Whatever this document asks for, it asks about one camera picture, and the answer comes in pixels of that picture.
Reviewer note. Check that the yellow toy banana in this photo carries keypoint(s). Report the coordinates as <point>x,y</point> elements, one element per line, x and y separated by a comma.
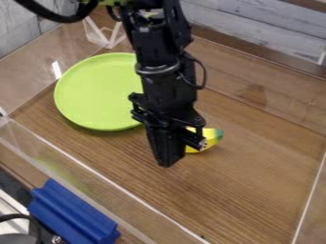
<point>212,137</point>

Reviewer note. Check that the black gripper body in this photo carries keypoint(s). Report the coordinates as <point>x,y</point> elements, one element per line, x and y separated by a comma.
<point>164,105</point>

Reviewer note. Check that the blue plastic clamp block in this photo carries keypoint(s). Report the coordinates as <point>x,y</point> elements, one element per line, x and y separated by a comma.
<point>69,217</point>

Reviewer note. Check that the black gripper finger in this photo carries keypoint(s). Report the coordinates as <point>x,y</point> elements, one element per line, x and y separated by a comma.
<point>167,145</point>

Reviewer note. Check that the clear acrylic corner bracket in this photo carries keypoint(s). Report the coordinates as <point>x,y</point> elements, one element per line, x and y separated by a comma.
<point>104,37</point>

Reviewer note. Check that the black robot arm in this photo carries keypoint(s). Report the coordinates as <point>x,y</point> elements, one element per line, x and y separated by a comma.
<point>159,34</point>

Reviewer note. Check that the green plate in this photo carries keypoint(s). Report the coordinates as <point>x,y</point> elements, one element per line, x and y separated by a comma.
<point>90,93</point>

